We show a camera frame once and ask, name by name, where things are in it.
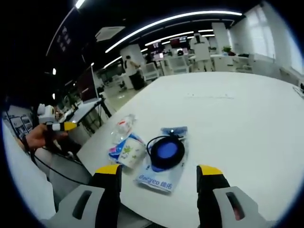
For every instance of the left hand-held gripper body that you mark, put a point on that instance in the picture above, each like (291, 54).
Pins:
(46, 114)

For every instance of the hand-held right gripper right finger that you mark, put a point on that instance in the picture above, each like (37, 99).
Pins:
(213, 190)

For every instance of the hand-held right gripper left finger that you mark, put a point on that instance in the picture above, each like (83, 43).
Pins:
(104, 190)

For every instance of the white blue tissue packet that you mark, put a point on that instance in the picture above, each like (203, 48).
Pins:
(127, 152)

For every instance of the clear plastic packet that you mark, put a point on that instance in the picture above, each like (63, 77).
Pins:
(123, 127)

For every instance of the person's left hand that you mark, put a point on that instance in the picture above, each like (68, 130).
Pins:
(39, 137)

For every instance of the white side desk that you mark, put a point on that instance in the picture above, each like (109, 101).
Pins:
(88, 111)

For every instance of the white table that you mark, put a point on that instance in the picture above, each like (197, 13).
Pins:
(213, 133)

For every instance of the person's white clothing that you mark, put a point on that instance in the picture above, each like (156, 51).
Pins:
(26, 175)

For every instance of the white office chair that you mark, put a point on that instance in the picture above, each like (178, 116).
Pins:
(179, 64)
(151, 72)

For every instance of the green potted plant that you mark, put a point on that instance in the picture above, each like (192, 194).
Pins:
(227, 50)

